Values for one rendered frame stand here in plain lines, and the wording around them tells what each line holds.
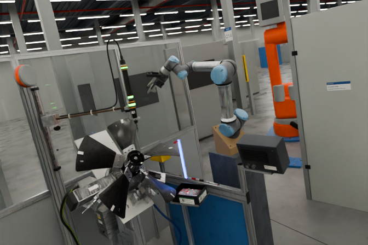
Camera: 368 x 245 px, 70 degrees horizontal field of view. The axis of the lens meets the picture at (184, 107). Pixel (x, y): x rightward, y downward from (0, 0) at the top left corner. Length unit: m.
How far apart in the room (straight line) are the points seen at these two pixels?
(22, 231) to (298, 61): 2.82
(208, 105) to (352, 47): 3.77
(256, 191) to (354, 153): 1.16
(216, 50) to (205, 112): 1.45
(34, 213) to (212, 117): 4.48
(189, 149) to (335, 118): 1.58
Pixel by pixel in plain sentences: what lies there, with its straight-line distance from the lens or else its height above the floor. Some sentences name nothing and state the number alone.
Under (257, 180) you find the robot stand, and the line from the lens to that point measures 2.30.
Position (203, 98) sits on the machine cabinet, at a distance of 5.90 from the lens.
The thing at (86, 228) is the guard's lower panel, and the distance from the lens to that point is 2.62.
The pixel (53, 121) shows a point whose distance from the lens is 2.06.
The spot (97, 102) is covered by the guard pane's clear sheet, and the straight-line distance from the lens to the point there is 2.48.
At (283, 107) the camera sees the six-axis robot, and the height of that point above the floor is 0.61.
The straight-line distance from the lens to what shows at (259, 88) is 9.64.
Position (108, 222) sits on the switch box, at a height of 0.74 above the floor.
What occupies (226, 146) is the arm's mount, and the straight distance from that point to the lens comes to 2.10.
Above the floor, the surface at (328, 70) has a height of 1.43.
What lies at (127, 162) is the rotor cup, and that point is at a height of 1.22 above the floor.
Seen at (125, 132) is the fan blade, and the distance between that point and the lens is 1.93.
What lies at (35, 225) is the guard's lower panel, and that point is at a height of 0.79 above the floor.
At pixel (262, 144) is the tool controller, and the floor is 1.23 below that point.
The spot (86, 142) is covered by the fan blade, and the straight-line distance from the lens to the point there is 1.78.
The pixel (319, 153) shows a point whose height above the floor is 0.57.
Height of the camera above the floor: 1.77
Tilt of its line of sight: 9 degrees down
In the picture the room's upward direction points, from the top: 11 degrees counter-clockwise
